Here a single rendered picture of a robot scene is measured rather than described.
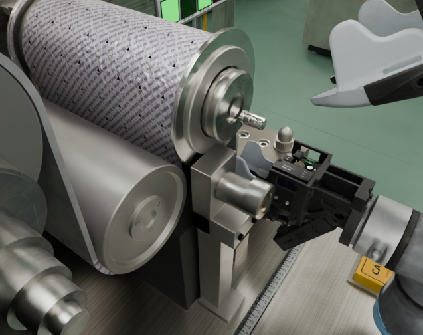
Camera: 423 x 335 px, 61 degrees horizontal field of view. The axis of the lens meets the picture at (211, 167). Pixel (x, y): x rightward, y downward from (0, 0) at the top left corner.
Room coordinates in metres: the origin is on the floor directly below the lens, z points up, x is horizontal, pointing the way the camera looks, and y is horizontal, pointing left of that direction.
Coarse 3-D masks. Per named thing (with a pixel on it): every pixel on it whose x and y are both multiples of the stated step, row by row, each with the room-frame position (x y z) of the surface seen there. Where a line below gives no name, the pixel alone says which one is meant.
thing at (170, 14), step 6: (168, 0) 0.75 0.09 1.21; (174, 0) 0.76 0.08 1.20; (162, 6) 0.73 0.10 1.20; (168, 6) 0.74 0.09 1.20; (174, 6) 0.76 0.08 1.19; (162, 12) 0.73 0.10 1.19; (168, 12) 0.74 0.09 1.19; (174, 12) 0.76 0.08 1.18; (168, 18) 0.74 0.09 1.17; (174, 18) 0.76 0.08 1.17
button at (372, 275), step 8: (360, 264) 0.32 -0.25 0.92; (368, 264) 0.32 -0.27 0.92; (376, 264) 0.32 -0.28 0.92; (360, 272) 0.31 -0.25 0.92; (368, 272) 0.31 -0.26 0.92; (376, 272) 0.31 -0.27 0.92; (384, 272) 0.31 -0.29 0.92; (392, 272) 0.31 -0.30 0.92; (360, 280) 0.30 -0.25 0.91; (368, 280) 0.29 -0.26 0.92; (376, 280) 0.29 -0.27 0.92; (384, 280) 0.29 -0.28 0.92; (376, 288) 0.29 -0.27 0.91
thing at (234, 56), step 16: (224, 48) 0.32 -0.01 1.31; (240, 48) 0.34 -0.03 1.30; (208, 64) 0.30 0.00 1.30; (224, 64) 0.32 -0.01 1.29; (240, 64) 0.34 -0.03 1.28; (208, 80) 0.29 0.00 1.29; (192, 96) 0.28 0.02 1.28; (192, 112) 0.27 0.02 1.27; (192, 128) 0.27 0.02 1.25; (192, 144) 0.27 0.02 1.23; (208, 144) 0.29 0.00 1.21
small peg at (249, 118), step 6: (240, 114) 0.31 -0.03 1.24; (246, 114) 0.31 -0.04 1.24; (252, 114) 0.31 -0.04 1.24; (240, 120) 0.31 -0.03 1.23; (246, 120) 0.30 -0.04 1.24; (252, 120) 0.30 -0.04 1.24; (258, 120) 0.30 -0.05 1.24; (264, 120) 0.30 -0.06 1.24; (252, 126) 0.30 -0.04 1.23; (258, 126) 0.30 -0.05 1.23; (264, 126) 0.30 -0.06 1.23
